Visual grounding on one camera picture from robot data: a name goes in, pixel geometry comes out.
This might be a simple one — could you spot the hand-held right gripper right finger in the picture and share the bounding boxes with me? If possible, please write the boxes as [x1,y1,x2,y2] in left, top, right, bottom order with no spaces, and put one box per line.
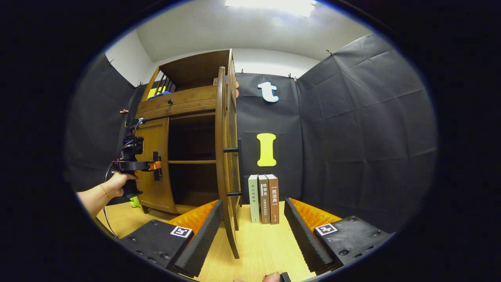
[284,197,394,275]

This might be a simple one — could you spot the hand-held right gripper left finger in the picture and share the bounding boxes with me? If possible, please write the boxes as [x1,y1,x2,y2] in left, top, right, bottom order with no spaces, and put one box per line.
[119,199,224,278]

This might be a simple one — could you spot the wooden cabinet door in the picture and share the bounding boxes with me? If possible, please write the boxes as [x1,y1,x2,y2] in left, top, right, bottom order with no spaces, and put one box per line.
[214,67,244,259]
[135,117,177,214]

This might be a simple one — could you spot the wooden double-door shoe cabinet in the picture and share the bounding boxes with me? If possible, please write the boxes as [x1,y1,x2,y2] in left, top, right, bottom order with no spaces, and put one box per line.
[135,49,241,231]

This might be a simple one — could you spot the reddish brown book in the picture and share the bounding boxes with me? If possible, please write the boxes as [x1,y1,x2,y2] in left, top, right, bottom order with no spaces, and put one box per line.
[266,174,280,224]

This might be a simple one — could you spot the pale green book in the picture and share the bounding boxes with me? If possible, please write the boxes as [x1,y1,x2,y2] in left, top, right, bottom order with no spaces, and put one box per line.
[248,175,260,224]

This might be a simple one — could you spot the wooden drawer with black knob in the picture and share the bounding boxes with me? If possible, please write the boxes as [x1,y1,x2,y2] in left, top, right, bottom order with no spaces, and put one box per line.
[136,85,218,120]

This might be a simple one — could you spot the black backdrop cloth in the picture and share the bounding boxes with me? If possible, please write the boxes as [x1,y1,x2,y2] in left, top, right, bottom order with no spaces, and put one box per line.
[65,33,438,231]

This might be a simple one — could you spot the large ceiling light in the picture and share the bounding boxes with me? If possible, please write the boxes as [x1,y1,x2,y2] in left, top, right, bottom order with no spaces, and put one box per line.
[225,0,317,17]

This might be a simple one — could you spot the black cable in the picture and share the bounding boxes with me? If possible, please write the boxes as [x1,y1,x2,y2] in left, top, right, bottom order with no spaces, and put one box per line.
[103,161,118,238]

